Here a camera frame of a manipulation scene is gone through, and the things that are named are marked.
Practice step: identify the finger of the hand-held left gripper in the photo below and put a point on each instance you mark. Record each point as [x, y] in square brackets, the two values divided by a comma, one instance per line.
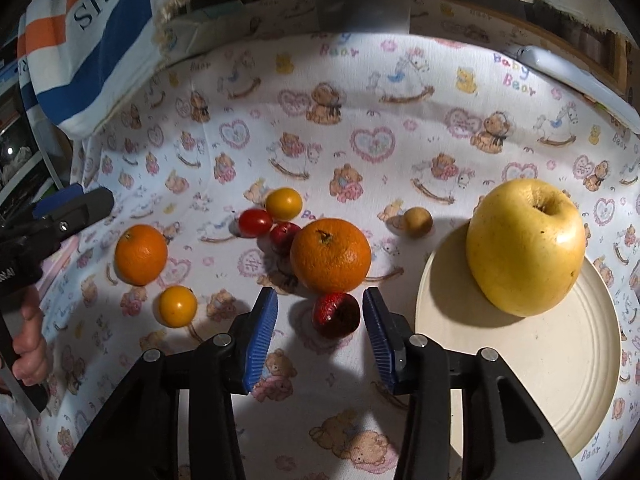
[60, 201]
[85, 209]

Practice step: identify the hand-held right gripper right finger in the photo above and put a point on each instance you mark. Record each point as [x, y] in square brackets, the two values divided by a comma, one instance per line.
[380, 340]

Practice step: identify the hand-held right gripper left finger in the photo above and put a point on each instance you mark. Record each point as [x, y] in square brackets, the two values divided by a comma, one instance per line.
[262, 335]

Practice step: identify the dark red jujube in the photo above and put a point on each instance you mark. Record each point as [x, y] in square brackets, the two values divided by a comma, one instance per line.
[336, 315]

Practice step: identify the small orange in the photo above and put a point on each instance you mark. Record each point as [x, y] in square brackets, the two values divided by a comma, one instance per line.
[141, 255]

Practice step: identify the yellow cherry tomato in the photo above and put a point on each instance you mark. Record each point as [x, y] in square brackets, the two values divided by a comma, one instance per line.
[177, 306]
[283, 203]

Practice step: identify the large orange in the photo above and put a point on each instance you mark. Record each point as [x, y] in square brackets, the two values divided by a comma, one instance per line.
[330, 255]

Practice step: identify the red cherry tomato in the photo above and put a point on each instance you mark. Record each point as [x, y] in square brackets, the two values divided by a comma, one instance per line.
[254, 222]
[283, 238]

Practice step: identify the small brown longan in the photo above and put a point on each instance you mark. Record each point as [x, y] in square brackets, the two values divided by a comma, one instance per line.
[418, 221]

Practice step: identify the cream ceramic plate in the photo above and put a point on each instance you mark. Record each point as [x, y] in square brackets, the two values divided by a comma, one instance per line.
[525, 360]

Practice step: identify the yellow apple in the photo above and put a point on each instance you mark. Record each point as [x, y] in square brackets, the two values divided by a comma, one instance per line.
[525, 247]

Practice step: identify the person's left hand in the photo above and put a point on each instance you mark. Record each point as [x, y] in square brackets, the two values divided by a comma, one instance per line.
[30, 345]

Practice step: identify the striped cloth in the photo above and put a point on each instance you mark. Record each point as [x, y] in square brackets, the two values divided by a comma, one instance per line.
[100, 35]

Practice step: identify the bear print blanket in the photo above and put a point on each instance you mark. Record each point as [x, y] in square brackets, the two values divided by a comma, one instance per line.
[350, 110]

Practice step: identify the white plastic device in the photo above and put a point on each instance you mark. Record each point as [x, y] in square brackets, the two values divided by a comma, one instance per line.
[555, 65]

